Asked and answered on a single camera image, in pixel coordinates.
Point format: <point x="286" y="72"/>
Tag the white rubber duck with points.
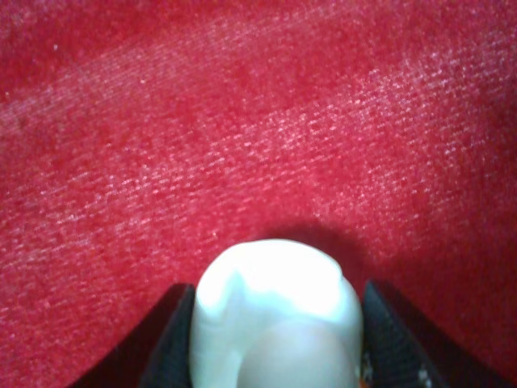
<point x="275" y="313"/>

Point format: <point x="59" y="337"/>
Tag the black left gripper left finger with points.
<point x="168" y="364"/>

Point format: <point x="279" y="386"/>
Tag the red velvet tablecloth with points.
<point x="139" y="139"/>

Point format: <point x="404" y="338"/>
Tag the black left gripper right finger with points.
<point x="392" y="355"/>

